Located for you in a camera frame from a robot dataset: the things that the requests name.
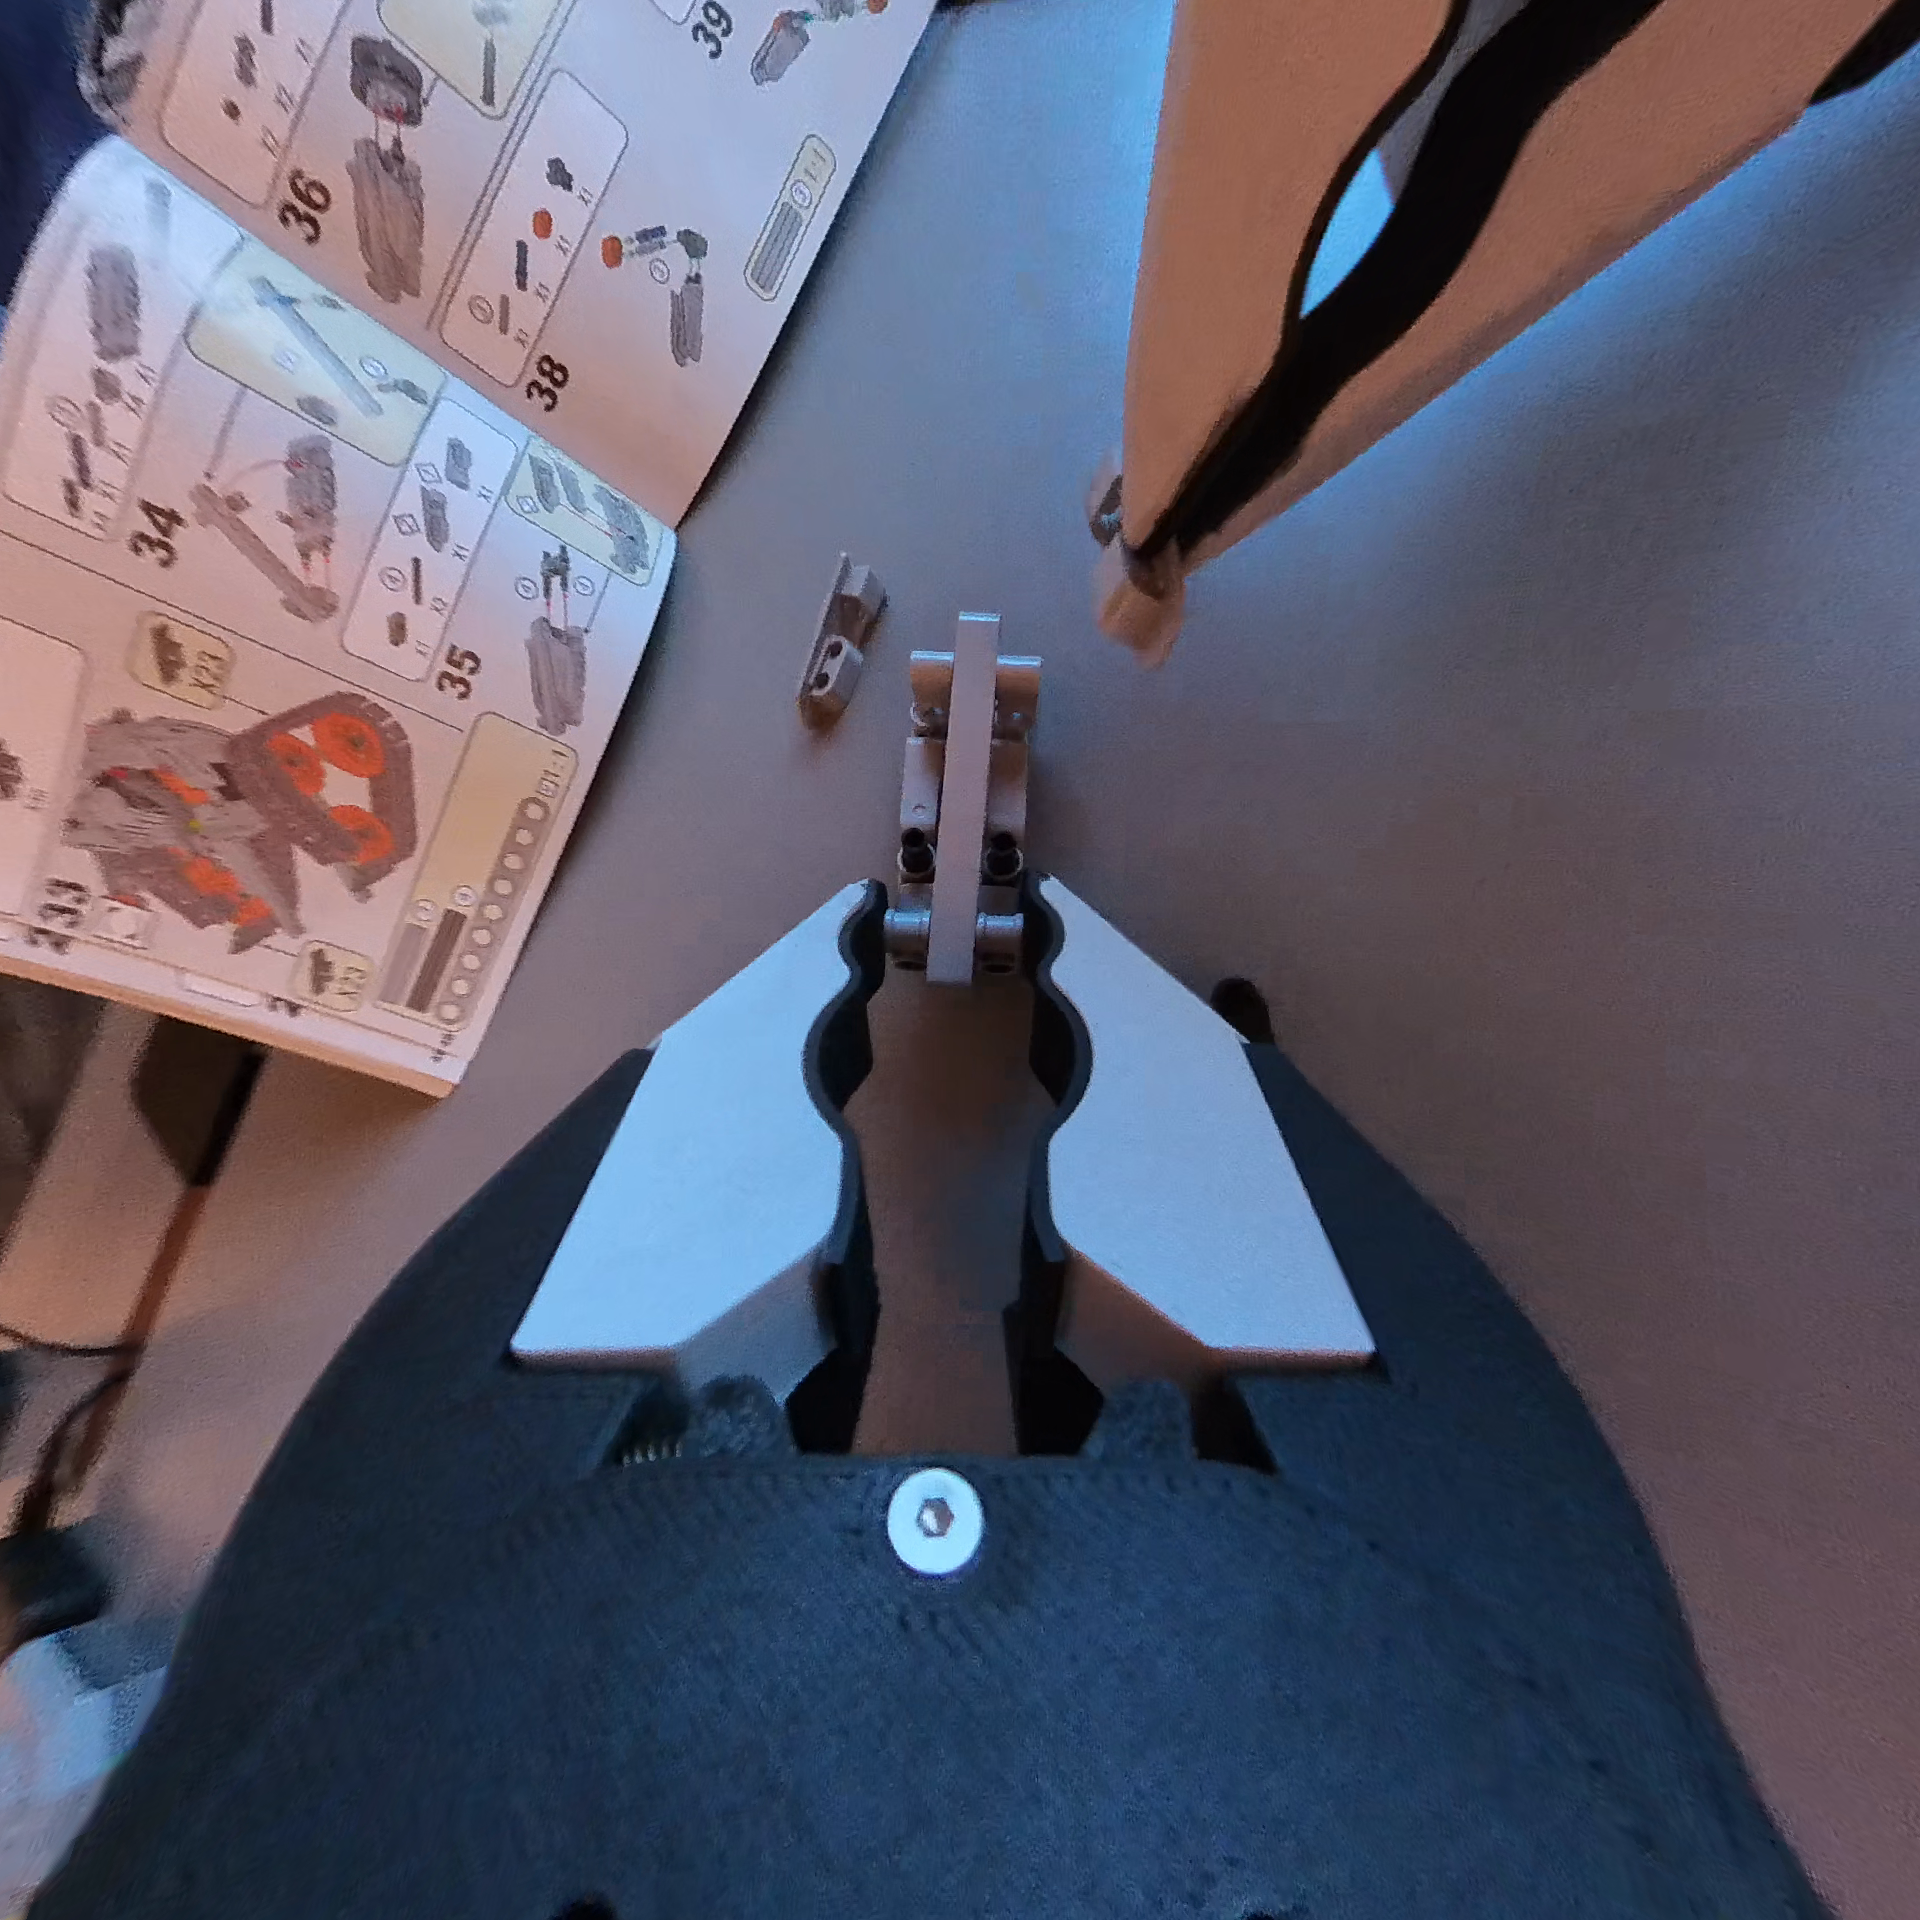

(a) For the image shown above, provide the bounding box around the open instruction booklet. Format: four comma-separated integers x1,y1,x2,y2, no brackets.
0,0,937,1102

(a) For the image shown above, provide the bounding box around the small pale brick piece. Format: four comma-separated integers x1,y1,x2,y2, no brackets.
1085,474,1191,667

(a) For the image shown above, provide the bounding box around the grey toy brick assembly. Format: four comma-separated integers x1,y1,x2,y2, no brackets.
885,604,1047,985

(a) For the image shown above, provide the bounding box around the small grey brick connector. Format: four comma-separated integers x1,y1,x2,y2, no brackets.
794,555,890,735

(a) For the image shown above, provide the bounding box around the grey desk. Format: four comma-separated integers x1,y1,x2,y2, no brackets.
0,0,1920,1920

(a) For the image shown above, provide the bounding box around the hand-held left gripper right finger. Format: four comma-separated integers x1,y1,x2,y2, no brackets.
1004,874,1379,1403

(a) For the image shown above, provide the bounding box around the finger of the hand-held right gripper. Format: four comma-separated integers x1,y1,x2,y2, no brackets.
1158,0,1879,569
1116,0,1473,558

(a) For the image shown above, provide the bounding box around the thin black cable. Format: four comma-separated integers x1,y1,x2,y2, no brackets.
0,1179,203,1518

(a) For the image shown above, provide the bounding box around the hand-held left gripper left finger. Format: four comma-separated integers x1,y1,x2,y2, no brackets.
510,880,887,1395

